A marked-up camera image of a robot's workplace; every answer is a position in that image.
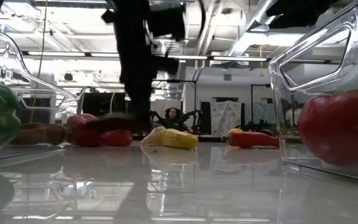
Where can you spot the red chili green stem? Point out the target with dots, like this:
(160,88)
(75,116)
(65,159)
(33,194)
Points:
(250,140)

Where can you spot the floral cloth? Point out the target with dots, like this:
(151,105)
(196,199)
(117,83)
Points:
(225,113)

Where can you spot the black cabinet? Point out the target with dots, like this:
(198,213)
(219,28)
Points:
(101,105)

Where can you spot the red tomato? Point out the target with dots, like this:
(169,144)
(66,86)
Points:
(340,127)

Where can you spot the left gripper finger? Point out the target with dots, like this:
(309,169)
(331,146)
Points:
(134,68)

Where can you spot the pale cloth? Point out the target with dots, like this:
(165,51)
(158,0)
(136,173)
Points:
(264,112)

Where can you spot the yellow lemon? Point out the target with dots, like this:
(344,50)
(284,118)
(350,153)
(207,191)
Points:
(235,130)

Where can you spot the ribbed silver air duct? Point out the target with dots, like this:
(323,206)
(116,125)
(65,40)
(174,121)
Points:
(166,48)

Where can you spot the yellow banana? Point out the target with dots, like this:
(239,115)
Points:
(179,139)

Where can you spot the person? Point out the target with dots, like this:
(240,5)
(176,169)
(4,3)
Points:
(173,123)

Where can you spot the red pepper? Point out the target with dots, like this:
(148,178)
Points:
(118,139)
(79,133)

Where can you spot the wall vent grille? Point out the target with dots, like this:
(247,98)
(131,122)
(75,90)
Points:
(227,77)

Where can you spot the smooth silver air duct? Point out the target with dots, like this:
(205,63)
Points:
(250,28)

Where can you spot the orange carrot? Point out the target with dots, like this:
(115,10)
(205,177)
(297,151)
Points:
(39,133)

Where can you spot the black stand frame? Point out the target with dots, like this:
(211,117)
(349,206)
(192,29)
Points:
(172,81)
(251,102)

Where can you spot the ceiling light strip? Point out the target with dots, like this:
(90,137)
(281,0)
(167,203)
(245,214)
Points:
(56,53)
(239,58)
(188,57)
(104,55)

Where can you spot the background black robot arm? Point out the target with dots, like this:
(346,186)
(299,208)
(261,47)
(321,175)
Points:
(155,119)
(194,116)

